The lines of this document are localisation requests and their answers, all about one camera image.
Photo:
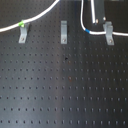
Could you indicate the right grey cable clip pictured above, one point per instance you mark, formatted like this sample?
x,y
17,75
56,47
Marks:
x,y
108,28

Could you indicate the grey cable clip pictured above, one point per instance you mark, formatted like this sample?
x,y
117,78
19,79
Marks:
x,y
63,32
108,28
23,33

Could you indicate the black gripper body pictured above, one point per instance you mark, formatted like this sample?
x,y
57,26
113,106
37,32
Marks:
x,y
97,11

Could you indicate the left grey cable clip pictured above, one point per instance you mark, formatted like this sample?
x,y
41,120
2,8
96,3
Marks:
x,y
23,33

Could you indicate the middle grey cable clip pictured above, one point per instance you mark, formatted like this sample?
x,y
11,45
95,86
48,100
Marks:
x,y
63,32

